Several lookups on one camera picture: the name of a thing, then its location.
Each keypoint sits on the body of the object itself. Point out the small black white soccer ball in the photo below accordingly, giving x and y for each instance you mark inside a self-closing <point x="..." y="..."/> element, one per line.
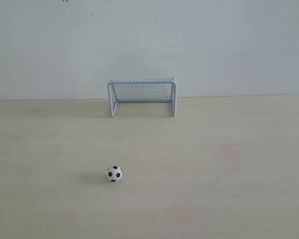
<point x="114" y="173"/>

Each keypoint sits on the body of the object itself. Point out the small white soccer goal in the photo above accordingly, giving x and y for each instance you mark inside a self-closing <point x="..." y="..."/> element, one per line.
<point x="157" y="90"/>

